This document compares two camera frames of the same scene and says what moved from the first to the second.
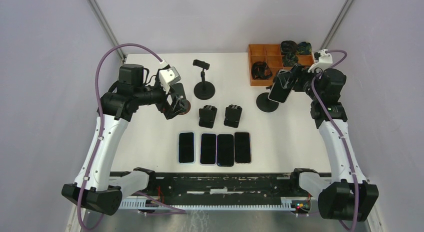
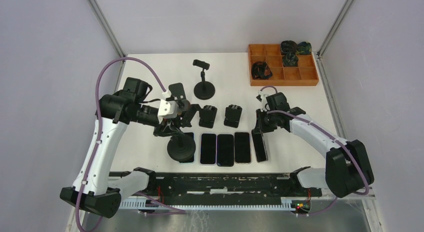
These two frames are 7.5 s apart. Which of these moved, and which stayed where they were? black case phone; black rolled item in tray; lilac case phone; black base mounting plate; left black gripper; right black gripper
Moved: left black gripper; right black gripper
Stayed: lilac case phone; black rolled item in tray; black base mounting plate; black case phone
